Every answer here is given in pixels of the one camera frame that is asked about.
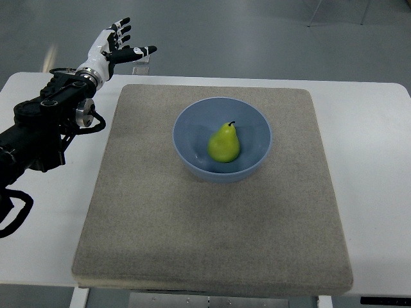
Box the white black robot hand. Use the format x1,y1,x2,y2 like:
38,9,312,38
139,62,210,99
75,17,157,90

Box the green pear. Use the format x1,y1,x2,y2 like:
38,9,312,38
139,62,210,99
207,121,240,163

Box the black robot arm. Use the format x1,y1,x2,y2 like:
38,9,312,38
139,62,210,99
1,67,106,238

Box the blue ceramic bowl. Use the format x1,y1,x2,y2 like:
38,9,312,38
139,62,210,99
172,97,272,183

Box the lower floor socket plate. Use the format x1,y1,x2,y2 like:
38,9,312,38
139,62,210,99
132,66,150,76

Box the floor socket plate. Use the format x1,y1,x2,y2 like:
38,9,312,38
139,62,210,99
132,66,150,76
136,55,150,64

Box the upper floor socket plate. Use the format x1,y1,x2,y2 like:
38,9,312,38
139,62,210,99
136,55,150,64

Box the grey felt mat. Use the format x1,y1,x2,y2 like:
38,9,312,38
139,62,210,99
72,85,353,297

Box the metal chair legs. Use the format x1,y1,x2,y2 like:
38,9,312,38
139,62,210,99
306,1,374,28

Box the grey metal table base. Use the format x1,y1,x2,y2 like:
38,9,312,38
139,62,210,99
128,293,290,308

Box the black table control panel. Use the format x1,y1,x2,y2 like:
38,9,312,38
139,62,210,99
360,296,411,307

